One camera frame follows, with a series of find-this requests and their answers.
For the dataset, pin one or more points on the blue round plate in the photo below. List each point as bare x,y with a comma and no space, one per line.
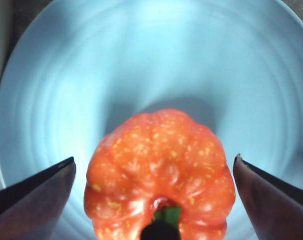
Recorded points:
151,62

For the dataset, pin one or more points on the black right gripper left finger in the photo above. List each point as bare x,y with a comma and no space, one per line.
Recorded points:
29,205

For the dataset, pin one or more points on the orange pumpkin with green stem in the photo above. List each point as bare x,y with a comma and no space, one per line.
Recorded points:
156,160

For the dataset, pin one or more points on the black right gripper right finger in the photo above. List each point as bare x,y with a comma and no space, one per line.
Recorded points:
276,205

